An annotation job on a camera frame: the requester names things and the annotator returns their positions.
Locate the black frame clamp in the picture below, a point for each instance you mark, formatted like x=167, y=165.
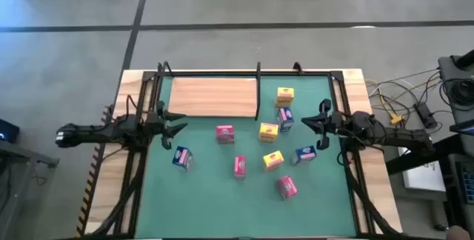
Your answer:
x=165, y=66
x=297, y=67

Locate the black power adapter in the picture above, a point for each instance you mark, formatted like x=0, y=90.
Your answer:
x=425, y=115

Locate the green table mat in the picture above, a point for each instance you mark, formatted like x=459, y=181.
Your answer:
x=207, y=203

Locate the yellow black hazard strip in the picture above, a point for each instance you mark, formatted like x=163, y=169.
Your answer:
x=90, y=184

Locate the black desk pole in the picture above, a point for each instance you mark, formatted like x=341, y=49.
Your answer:
x=464, y=60

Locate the yellow Corn Pops box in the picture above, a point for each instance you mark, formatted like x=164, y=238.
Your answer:
x=273, y=160
x=269, y=132
x=284, y=97

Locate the black device blue light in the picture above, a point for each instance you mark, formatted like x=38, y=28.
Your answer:
x=8, y=130

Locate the pink Raisin Bran box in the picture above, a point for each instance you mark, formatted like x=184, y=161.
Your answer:
x=225, y=134
x=287, y=187
x=240, y=166

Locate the black diagonal desk beam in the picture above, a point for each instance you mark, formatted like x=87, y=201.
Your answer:
x=414, y=160

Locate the black keyboard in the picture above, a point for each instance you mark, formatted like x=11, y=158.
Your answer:
x=468, y=182

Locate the dark tablet screen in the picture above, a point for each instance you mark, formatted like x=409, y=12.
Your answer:
x=463, y=127

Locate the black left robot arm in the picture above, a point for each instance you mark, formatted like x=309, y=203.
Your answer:
x=92, y=133

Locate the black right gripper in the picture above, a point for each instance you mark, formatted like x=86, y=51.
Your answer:
x=335, y=123

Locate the person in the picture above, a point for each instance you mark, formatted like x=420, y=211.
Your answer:
x=459, y=234

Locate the white flat board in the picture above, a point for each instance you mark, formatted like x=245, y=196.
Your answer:
x=424, y=177

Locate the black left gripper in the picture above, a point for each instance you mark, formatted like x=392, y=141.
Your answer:
x=155, y=123

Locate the grey side desk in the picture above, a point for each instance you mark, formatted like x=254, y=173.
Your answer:
x=22, y=155

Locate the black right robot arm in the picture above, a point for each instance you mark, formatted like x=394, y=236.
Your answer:
x=392, y=134

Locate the blue Frosted Flakes box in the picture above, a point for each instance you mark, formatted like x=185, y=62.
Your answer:
x=304, y=155
x=182, y=157
x=286, y=118

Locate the grey equipment desk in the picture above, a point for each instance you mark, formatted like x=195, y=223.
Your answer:
x=446, y=73

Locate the black metal shelf frame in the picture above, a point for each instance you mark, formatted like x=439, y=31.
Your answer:
x=258, y=95

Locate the wooden shelf board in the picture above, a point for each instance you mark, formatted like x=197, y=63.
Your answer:
x=213, y=97

